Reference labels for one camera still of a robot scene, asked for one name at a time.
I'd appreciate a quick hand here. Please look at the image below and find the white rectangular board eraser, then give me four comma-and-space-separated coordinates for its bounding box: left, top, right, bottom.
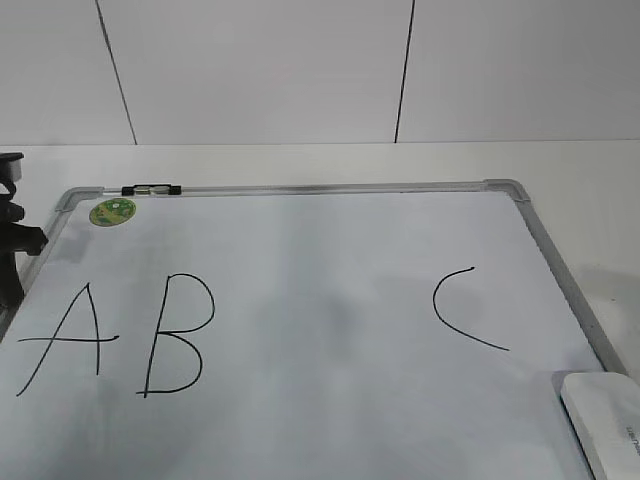
552, 371, 639, 480

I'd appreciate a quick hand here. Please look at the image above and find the white board with aluminium frame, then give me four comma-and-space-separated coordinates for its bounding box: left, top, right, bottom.
1, 180, 634, 479

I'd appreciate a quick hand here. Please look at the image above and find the round green sticker magnet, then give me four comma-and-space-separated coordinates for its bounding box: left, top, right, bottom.
89, 198, 136, 227

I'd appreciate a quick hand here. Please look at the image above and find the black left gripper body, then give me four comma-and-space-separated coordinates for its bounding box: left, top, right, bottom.
1, 199, 48, 260

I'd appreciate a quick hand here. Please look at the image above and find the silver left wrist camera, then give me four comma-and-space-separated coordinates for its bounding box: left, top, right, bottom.
0, 152, 24, 183

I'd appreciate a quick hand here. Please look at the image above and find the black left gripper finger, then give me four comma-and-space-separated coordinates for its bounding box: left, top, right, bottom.
0, 252, 24, 308

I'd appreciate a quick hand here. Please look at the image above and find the black silver marker pen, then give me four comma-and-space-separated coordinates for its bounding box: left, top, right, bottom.
121, 184, 182, 197

